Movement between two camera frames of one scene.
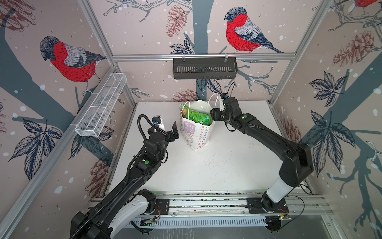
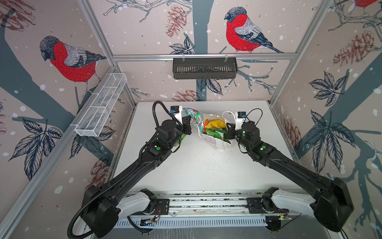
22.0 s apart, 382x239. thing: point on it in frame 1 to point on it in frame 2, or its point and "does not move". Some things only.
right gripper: (216, 114) to (232, 130)
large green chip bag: (193, 115) to (181, 138)
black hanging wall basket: (205, 68) does not move
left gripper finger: (175, 131) to (186, 126)
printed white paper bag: (196, 123) to (218, 144)
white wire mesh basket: (95, 117) does not move
